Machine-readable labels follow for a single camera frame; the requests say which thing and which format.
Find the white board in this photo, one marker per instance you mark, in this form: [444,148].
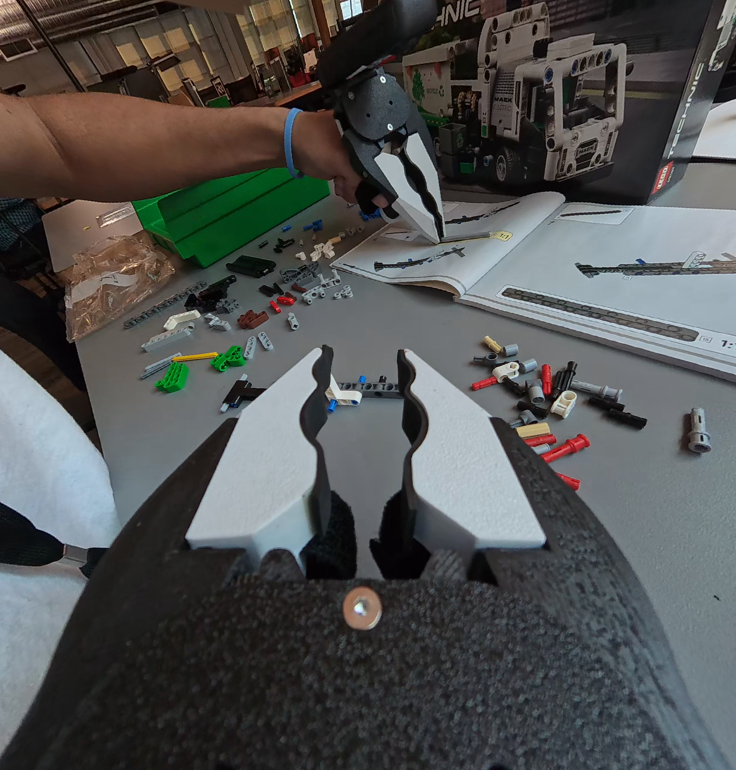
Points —
[88,231]

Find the lego beam assembly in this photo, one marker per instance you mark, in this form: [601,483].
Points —
[368,390]

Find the lego set box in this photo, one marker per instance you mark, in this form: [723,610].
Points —
[584,90]

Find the person's left forearm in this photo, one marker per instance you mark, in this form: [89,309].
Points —
[133,144]

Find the white lego panel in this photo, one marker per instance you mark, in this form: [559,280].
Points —
[181,320]

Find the long dark grey lego beam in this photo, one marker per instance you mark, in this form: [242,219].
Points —
[157,310]

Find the short grey lego axle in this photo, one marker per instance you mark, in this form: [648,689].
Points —
[160,366]

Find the blue wristband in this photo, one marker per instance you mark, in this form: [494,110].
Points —
[293,144]

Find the black lego block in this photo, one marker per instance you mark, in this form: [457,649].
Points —
[251,265]

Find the white sheet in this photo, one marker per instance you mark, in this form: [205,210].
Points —
[726,129]

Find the tan lego pin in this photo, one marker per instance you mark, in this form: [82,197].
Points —
[492,344]

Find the person's left hand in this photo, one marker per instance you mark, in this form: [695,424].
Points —
[320,147]

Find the green plastic bin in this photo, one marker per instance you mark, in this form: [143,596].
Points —
[229,210]

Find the lego instruction booklet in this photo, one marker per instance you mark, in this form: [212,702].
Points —
[584,270]

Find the long grey lego axle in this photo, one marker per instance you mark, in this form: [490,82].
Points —
[467,236]

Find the long grey lego pin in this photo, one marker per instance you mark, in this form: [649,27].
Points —
[596,388]

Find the clear plastic bag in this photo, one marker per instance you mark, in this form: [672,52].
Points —
[112,283]

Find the brown lego bracket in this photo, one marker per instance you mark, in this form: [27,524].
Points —
[252,319]

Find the long red lego pin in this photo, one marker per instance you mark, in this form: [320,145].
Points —
[565,448]

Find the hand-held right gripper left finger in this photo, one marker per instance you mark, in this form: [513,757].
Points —
[260,469]

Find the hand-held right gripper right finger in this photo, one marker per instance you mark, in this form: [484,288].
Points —
[470,475]

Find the grey lego piece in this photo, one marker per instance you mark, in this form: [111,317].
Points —
[217,322]

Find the green lego piece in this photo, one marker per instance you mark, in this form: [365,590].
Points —
[172,379]
[229,358]

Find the grey curved lego beam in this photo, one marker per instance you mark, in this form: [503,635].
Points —
[311,270]

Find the dark lego pin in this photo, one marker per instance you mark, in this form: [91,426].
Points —
[485,360]

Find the grey lego axle connector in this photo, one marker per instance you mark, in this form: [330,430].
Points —
[330,280]

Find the black lego assembly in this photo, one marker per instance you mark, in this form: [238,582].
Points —
[242,394]

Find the tan lego brick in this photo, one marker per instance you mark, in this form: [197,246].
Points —
[533,430]

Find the grey double lego connector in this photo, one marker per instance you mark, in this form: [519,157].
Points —
[314,295]

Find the person's white shirt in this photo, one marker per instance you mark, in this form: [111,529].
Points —
[37,451]

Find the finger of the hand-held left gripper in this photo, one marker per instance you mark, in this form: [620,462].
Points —
[407,204]
[432,174]

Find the yellow lego axle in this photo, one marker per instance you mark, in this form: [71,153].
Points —
[195,357]

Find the black angular lego piece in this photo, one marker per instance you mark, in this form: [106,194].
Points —
[208,293]

